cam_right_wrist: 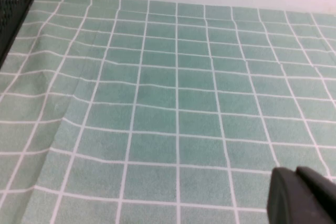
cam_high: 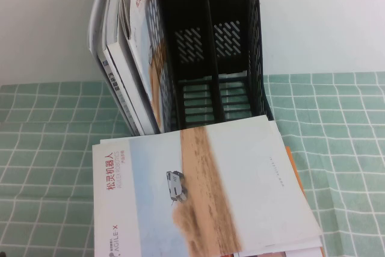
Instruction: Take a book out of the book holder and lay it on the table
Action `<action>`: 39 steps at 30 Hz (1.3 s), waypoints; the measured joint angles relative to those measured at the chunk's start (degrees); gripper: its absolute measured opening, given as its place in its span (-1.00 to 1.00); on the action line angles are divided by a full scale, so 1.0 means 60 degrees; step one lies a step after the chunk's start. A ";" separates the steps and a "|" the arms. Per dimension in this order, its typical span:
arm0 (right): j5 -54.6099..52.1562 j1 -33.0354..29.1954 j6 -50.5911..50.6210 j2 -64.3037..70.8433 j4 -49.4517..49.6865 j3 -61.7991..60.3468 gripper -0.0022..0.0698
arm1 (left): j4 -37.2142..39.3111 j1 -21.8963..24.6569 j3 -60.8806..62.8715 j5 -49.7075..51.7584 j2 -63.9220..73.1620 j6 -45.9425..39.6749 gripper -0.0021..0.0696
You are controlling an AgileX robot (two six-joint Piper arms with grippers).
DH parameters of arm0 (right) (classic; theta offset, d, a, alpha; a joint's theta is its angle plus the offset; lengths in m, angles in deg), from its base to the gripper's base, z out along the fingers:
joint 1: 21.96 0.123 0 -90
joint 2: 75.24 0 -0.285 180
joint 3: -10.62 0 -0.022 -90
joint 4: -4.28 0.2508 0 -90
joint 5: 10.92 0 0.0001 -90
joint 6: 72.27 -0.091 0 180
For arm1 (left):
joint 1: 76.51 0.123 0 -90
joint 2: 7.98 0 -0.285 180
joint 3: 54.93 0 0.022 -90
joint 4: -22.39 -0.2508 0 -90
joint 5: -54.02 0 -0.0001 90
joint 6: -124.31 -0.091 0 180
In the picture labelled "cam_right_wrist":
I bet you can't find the green checkered tablecloth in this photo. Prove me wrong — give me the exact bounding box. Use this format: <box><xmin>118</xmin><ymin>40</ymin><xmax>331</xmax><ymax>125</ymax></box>
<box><xmin>0</xmin><ymin>0</ymin><xmax>336</xmax><ymax>224</ymax></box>

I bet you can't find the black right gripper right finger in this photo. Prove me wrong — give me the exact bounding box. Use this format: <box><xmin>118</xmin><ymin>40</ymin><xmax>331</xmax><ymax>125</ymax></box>
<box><xmin>296</xmin><ymin>166</ymin><xmax>336</xmax><ymax>224</ymax></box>

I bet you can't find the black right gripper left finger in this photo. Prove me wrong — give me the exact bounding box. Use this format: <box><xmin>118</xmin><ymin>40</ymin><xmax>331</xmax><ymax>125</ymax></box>
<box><xmin>267</xmin><ymin>166</ymin><xmax>332</xmax><ymax>224</ymax></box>

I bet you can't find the black mesh book holder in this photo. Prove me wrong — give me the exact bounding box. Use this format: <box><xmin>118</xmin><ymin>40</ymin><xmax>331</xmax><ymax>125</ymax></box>
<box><xmin>0</xmin><ymin>0</ymin><xmax>36</xmax><ymax>69</ymax></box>

